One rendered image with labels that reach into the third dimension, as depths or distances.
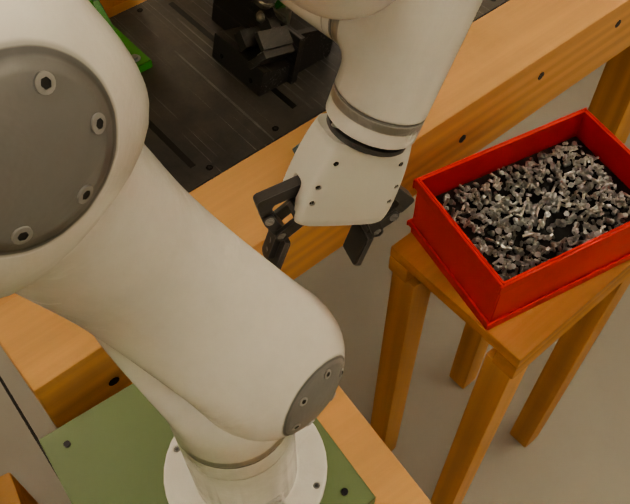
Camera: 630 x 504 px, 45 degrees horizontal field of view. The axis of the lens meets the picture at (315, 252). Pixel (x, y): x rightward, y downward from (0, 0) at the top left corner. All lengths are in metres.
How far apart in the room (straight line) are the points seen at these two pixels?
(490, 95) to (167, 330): 0.93
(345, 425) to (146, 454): 0.24
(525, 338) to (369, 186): 0.50
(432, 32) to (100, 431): 0.63
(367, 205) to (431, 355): 1.32
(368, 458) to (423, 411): 0.98
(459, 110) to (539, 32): 0.25
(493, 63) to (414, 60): 0.75
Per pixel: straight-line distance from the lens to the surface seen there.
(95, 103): 0.22
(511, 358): 1.12
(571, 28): 1.45
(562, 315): 1.16
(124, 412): 0.98
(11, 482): 1.08
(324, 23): 0.64
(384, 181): 0.70
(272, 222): 0.69
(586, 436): 2.00
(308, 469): 0.92
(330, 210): 0.69
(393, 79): 0.61
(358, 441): 0.97
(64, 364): 1.00
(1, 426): 2.04
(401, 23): 0.59
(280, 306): 0.50
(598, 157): 1.26
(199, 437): 0.69
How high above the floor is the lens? 1.75
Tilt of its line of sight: 54 degrees down
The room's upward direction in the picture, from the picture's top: straight up
